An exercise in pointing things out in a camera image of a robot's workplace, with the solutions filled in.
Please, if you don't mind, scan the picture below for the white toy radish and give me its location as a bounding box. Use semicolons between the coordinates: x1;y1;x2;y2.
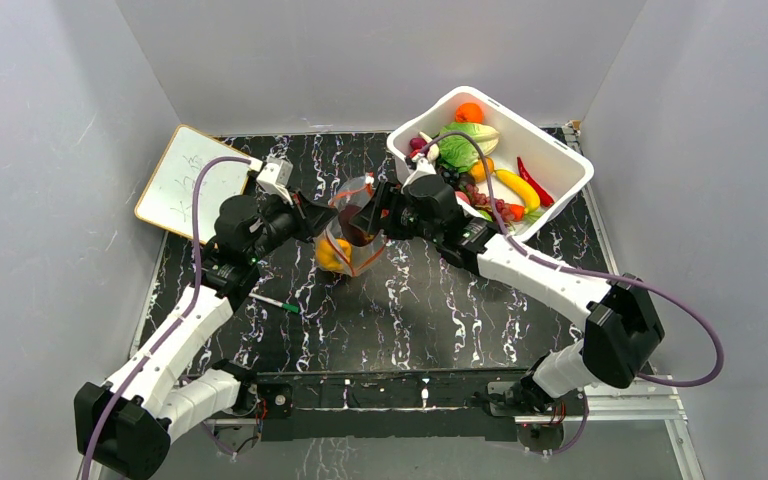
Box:
419;131;440;163

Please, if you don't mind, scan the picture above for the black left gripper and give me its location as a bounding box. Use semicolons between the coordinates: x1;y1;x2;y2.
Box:
247;187;339;264

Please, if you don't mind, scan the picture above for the yellow toy banana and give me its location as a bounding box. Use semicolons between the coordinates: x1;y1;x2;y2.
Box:
494;170;541;213

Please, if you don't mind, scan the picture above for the green capped marker pen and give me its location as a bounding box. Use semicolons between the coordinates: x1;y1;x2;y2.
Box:
248;292;300;314

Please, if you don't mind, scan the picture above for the red toy grape bunch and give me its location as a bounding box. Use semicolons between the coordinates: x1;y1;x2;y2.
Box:
462;184;524;225

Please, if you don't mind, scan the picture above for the white dry-erase board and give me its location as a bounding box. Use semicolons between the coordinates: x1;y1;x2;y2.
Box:
134;124;252;243

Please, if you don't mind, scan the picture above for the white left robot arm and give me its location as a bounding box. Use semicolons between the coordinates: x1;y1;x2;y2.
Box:
74;192;337;479

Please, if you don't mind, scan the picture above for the red toy chili pepper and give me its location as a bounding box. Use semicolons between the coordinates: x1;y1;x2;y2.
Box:
517;157;555;208

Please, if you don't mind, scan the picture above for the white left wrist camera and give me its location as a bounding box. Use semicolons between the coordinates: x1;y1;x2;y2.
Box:
256;156;293;205

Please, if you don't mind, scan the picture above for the small orange toy fruit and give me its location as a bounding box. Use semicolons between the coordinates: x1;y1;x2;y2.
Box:
468;157;495;183

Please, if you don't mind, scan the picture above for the green toy lettuce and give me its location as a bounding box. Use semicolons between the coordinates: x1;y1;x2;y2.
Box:
437;122;501;172

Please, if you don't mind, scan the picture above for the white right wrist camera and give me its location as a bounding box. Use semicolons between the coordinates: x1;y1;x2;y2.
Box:
402;155;437;190

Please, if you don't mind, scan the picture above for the dark toy grape bunch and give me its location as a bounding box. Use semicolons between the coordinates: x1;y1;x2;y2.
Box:
436;163;475;192

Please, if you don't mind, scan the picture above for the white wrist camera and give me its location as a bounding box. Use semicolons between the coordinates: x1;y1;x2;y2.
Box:
402;155;437;190
256;156;293;205

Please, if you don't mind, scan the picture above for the dark red toy fruit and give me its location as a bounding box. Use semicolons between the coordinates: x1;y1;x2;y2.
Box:
340;205;379;248

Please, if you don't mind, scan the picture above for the clear zip bag orange zipper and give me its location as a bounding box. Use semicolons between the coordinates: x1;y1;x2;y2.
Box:
315;173;387;277

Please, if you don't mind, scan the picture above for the purple toy eggplant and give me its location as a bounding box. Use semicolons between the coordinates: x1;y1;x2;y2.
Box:
409;137;427;152

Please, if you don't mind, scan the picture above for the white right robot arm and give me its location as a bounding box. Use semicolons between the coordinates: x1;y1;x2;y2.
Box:
349;175;665;414

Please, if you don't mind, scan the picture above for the white plastic bin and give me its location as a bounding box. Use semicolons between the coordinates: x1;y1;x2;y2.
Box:
386;86;594;241

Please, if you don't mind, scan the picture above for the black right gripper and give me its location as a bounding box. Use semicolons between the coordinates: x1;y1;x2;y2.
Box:
351;182;441;246

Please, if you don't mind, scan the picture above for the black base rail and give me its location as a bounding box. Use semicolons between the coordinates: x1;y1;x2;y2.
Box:
211;367;591;458

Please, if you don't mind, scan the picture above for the yellow toy bell pepper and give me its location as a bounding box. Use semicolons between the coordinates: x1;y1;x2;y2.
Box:
315;238;352;274

